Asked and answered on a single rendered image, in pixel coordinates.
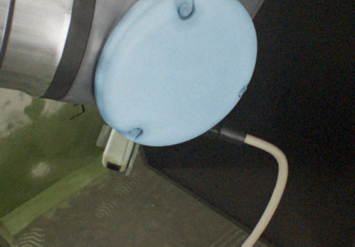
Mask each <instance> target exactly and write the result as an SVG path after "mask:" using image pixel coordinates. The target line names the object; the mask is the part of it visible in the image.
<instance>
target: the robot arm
mask: <svg viewBox="0 0 355 247"><path fill-rule="evenodd" d="M263 2H264V0H0V88H3V89H11V90H16V91H22V92H23V93H25V94H27V95H28V96H30V97H35V98H45V99H53V100H55V101H62V102H67V103H75V104H80V105H88V106H96V107H98V110H99V112H100V114H101V116H102V117H103V119H104V120H105V122H106V123H107V124H108V125H109V126H111V127H112V128H113V129H115V130H116V131H117V132H118V133H120V135H122V136H123V137H126V138H128V139H129V140H131V141H134V142H136V143H138V144H143V145H147V146H170V145H173V144H178V143H182V142H185V141H187V140H190V139H192V138H194V137H198V136H200V135H201V134H203V133H204V132H206V131H208V130H209V129H211V128H212V127H213V126H214V125H215V124H217V123H219V122H220V121H221V120H222V119H223V118H224V117H225V116H226V115H227V114H228V113H229V112H230V111H231V110H232V109H233V108H234V106H235V105H236V104H237V102H238V101H239V99H240V98H241V97H242V94H243V92H245V91H246V88H247V85H248V83H249V82H250V79H251V77H252V74H253V71H254V68H255V63H256V58H257V36H256V32H255V28H254V24H253V23H252V19H253V18H254V16H255V14H256V13H257V12H258V10H259V8H260V7H261V5H262V4H263Z"/></svg>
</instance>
